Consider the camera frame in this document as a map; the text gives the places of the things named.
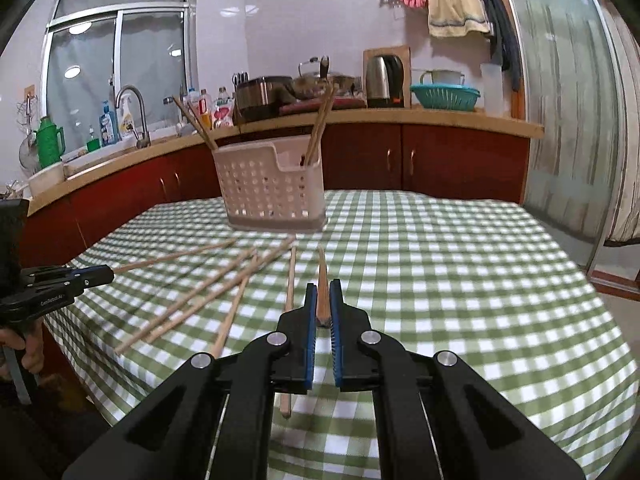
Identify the bottle with red label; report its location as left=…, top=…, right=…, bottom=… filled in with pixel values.
left=198, top=89, right=213, bottom=130

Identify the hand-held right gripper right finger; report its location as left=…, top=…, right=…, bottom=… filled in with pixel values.
left=329, top=279, right=586, bottom=480

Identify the white translucent jug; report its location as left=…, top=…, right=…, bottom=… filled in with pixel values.
left=480, top=62, right=502, bottom=115

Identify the pile of wooden chopsticks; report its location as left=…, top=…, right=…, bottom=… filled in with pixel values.
left=114, top=236, right=298, bottom=418

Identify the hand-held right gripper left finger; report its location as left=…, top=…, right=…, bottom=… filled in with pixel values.
left=62, top=282, right=318, bottom=480

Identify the white spray bottle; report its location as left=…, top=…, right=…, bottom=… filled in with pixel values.
left=118, top=96, right=137, bottom=141

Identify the kitchen counter with red cabinets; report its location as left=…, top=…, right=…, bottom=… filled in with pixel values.
left=20, top=107, right=545, bottom=271

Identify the green white checked tablecloth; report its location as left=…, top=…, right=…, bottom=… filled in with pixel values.
left=42, top=189, right=633, bottom=480

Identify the striped curtain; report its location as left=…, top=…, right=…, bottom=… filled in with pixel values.
left=600, top=0, right=640, bottom=248

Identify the sliding glass window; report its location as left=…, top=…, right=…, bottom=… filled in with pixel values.
left=44, top=0, right=198, bottom=153

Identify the person's left hand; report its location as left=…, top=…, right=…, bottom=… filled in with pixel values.
left=0, top=329, right=46, bottom=374

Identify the curved steel faucet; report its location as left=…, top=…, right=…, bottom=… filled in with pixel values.
left=115, top=85, right=152, bottom=150

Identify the wood framed glass door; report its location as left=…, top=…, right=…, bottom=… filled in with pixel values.
left=482, top=0, right=640, bottom=303

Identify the blue dish soap bottle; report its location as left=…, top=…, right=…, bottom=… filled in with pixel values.
left=99, top=100, right=118, bottom=145

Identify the beige perforated plastic utensil holder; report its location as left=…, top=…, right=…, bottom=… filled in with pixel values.
left=212, top=140, right=328, bottom=233

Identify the green thermos flask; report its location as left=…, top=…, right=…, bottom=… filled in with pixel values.
left=35, top=116, right=67, bottom=170

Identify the metal wire strainer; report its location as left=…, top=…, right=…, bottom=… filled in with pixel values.
left=19, top=130, right=40, bottom=171

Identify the dark hanging cloth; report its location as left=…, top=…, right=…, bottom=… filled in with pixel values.
left=481, top=0, right=522, bottom=92

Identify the red induction cooker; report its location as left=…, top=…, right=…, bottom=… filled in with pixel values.
left=279, top=96, right=366, bottom=116

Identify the steel wok with lid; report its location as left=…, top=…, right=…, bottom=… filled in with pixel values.
left=291, top=56, right=356, bottom=101

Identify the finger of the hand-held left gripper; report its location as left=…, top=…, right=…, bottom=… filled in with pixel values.
left=21, top=265, right=114, bottom=284
left=30, top=275, right=113, bottom=295

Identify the white enamel mug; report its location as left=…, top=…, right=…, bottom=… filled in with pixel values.
left=419, top=69, right=466, bottom=87

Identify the single wooden chopstick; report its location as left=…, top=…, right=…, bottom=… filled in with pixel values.
left=311, top=86, right=336, bottom=167
left=316, top=246, right=332, bottom=328
left=180, top=101, right=220, bottom=152
left=111, top=241, right=237, bottom=276

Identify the beige striped towel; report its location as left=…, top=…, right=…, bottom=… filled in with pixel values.
left=423, top=0, right=491, bottom=38

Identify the dark electric rice cooker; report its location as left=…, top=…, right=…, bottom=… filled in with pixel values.
left=234, top=76, right=293, bottom=123

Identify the steel electric kettle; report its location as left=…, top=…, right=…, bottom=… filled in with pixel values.
left=365, top=54, right=405, bottom=108

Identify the red and white pouch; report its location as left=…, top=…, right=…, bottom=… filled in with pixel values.
left=212, top=100, right=236, bottom=128

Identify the teal plastic basket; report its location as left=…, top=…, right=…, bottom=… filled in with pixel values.
left=410, top=83, right=481, bottom=112

